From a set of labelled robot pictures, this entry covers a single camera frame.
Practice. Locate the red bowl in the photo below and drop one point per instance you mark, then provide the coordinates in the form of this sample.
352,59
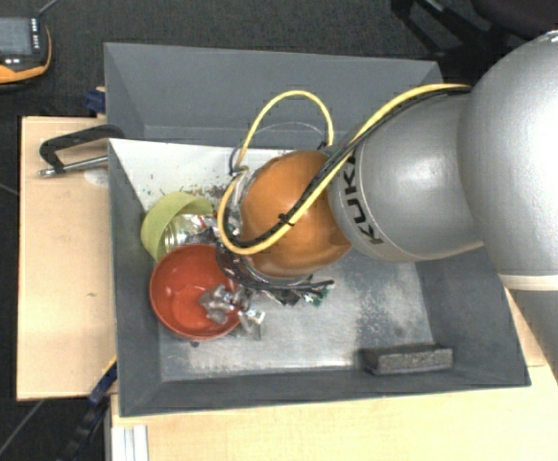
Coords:
177,281

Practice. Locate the yellow-green cup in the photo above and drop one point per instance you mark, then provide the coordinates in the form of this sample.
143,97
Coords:
153,228

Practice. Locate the grey metal bin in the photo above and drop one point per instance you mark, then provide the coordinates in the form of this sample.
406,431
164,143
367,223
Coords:
307,353

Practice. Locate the silver crumpled foil packet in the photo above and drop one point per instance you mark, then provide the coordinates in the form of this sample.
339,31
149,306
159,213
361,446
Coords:
189,228

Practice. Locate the dark grey sponge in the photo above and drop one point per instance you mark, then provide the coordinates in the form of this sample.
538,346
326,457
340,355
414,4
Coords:
405,359

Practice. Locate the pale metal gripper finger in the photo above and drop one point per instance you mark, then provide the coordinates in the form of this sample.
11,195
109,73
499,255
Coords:
252,319
220,301

